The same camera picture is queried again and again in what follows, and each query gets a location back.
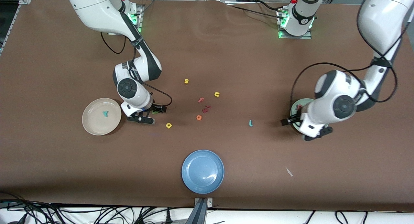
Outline grey metal mounting post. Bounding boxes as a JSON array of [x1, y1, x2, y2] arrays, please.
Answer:
[[186, 197, 214, 224]]

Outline blue plate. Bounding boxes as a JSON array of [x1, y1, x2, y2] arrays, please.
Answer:
[[181, 149, 225, 195]]

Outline beige brown plate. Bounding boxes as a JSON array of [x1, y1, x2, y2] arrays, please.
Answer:
[[82, 98, 122, 136]]

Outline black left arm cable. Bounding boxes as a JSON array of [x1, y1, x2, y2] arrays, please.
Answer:
[[290, 0, 399, 119]]

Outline aluminium frame rail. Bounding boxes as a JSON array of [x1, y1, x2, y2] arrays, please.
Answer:
[[0, 0, 33, 53]]

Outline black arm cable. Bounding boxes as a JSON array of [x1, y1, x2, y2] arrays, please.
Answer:
[[290, 0, 399, 119], [100, 32, 173, 107]]

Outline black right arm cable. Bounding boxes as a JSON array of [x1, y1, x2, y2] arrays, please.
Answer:
[[100, 32, 173, 107]]

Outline black base cable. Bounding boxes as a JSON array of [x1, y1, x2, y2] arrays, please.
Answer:
[[257, 0, 285, 13], [226, 4, 285, 21]]

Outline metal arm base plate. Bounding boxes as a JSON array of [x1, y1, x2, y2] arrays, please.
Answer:
[[129, 3, 143, 34], [278, 7, 312, 39]]

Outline green plate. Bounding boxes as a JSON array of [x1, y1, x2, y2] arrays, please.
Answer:
[[290, 98, 330, 134]]

